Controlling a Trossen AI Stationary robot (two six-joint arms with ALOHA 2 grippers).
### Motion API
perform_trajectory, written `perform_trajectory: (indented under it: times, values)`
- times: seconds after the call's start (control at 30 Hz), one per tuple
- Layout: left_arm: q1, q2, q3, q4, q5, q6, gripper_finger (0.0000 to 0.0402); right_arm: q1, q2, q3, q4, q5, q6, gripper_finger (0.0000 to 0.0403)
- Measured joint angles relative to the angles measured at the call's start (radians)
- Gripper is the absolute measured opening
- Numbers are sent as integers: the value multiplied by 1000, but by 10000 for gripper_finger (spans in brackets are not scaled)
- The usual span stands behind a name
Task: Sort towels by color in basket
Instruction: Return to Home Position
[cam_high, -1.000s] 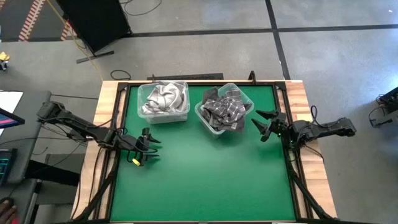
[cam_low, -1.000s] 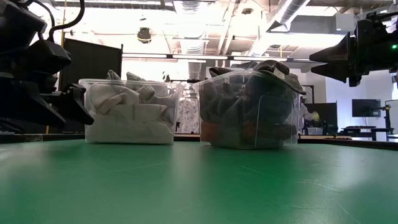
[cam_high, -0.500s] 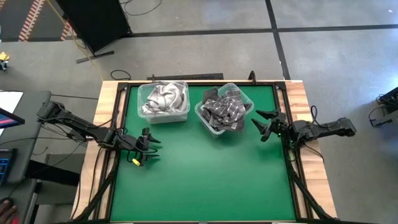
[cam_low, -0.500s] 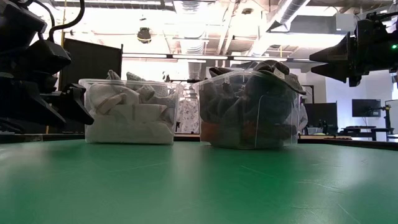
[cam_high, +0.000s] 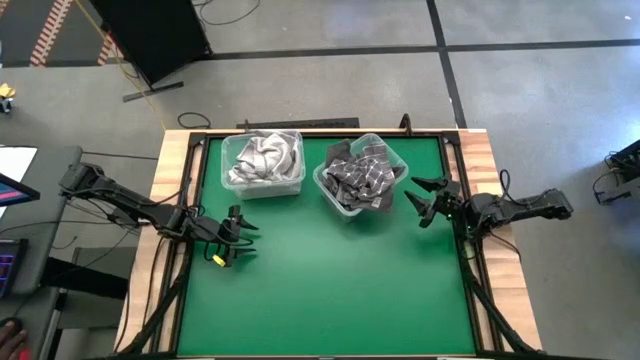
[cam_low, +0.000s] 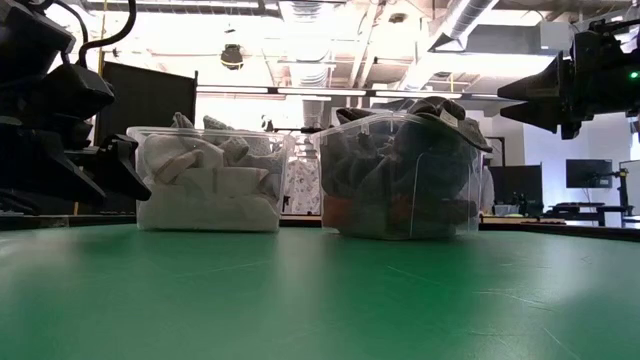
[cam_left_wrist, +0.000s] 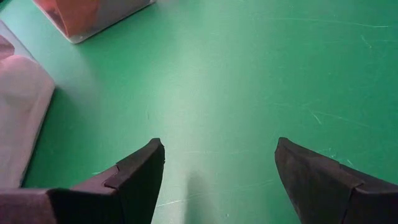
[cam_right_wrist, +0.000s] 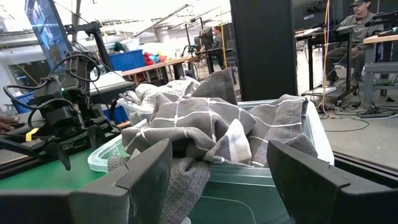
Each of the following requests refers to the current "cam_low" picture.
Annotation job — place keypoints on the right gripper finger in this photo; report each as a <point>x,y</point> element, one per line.
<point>545,82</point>
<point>550,114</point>

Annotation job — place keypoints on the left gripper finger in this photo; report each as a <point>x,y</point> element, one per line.
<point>40,175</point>
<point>120,165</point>

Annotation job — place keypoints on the light grey waffle towel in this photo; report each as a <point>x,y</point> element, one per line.
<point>182,121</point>
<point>240,145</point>
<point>267,172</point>

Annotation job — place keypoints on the clear plastic bin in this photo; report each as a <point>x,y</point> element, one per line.
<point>136,165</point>
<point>320,165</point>

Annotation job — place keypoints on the dark grey plaid towel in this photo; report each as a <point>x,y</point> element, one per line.
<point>350,165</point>

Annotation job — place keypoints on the white led light bar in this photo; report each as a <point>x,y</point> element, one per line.
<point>417,94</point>
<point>232,90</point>
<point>482,95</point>
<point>322,92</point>

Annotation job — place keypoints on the black partition panel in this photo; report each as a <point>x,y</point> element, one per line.
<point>150,100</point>

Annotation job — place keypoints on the black background screen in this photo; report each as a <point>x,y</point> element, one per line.
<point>515,182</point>

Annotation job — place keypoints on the black background table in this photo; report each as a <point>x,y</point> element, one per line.
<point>580,206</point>

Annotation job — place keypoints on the white webcam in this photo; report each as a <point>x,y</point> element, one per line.
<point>266,123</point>

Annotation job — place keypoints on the black ceiling dome fixture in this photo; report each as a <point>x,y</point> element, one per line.
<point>232,57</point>

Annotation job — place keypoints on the black boom stand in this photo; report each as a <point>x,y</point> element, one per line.
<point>300,130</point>

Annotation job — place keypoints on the person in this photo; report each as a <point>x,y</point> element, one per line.
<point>305,185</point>

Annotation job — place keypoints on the green table mat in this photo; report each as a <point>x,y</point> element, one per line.
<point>320,300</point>

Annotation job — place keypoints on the black wall monitor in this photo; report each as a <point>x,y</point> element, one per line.
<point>589,173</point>

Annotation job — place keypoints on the grey round air duct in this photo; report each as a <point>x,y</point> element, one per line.
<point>465,17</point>

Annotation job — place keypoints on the silver corrugated air duct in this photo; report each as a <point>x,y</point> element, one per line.
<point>306,30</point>

